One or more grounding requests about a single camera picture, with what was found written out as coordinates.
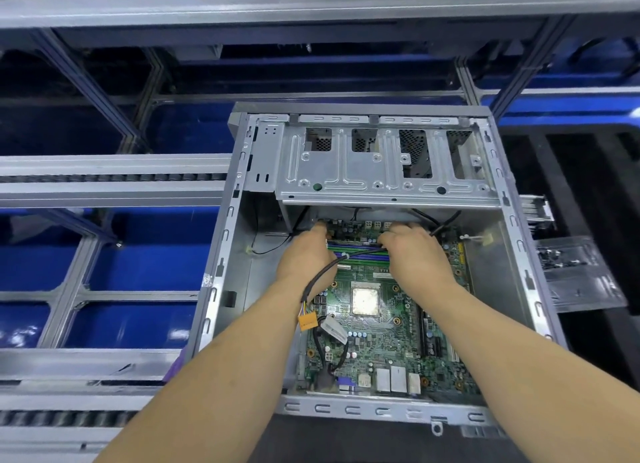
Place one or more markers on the silver square CPU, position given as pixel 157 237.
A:
pixel 365 300

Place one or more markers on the grey flat metal rail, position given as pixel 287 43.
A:
pixel 110 180

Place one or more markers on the grey roller conveyor rail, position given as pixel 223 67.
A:
pixel 70 388

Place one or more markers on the black CPU cooler fan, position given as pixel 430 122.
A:
pixel 537 211

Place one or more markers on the person's right hand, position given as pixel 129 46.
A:
pixel 420 258

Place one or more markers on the grey metal computer case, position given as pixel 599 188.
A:
pixel 255 198

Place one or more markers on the green motherboard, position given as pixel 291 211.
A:
pixel 385 353

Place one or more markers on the person's left forearm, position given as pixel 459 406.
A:
pixel 195 383

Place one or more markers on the person's right forearm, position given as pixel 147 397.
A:
pixel 535 378

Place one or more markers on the person's left hand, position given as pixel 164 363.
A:
pixel 305 260

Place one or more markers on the clear plastic screw tray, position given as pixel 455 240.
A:
pixel 580 273

